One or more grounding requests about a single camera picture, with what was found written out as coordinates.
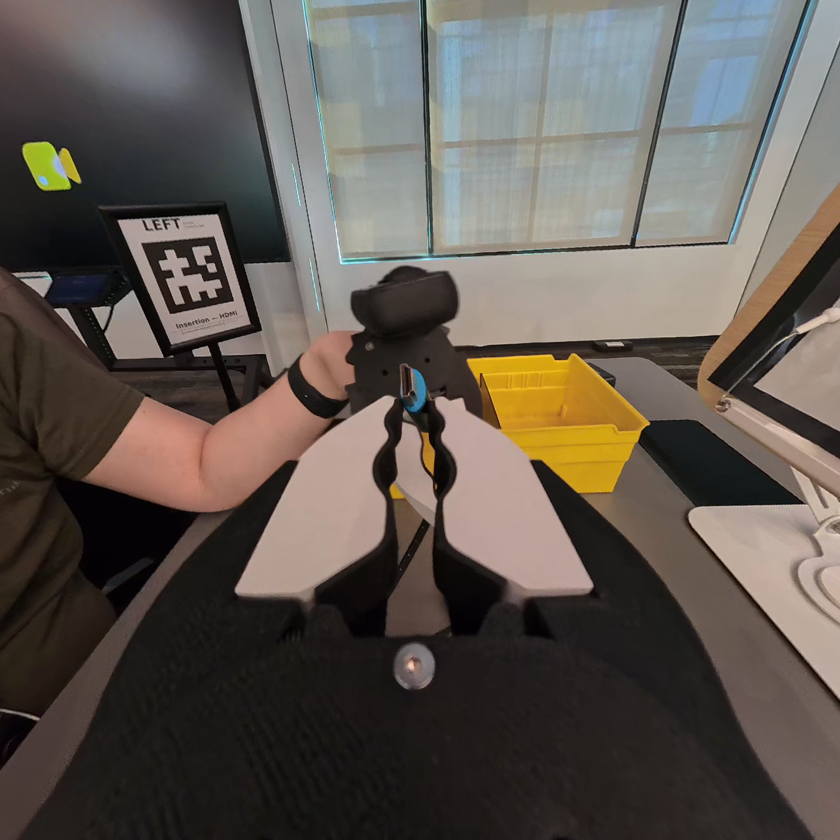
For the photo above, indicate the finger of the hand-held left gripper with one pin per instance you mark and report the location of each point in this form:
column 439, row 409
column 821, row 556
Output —
column 413, row 469

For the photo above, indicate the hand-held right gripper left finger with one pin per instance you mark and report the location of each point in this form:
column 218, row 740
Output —
column 315, row 525

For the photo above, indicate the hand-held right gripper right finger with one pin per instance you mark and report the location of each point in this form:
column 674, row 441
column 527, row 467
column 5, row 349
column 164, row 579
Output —
column 518, row 525

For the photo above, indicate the person's left forearm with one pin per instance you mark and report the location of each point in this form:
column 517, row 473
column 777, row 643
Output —
column 216, row 459

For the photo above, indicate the person's left hand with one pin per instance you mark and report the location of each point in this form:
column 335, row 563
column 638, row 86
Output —
column 328, row 364

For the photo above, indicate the black wristband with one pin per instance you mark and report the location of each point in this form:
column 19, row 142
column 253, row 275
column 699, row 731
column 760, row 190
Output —
column 308, row 400

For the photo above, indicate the black marker sign stand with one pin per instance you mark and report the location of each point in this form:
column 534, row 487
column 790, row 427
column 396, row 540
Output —
column 223, row 380

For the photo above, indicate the large gridded window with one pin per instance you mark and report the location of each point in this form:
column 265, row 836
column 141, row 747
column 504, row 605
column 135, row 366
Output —
column 492, row 131

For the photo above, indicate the framed black-white marker sign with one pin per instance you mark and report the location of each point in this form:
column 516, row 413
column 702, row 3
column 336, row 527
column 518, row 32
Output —
column 190, row 275

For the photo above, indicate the white sign board stand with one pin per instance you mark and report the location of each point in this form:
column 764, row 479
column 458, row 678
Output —
column 754, row 558

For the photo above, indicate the black box with blue screen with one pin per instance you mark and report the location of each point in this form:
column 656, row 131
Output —
column 85, row 287

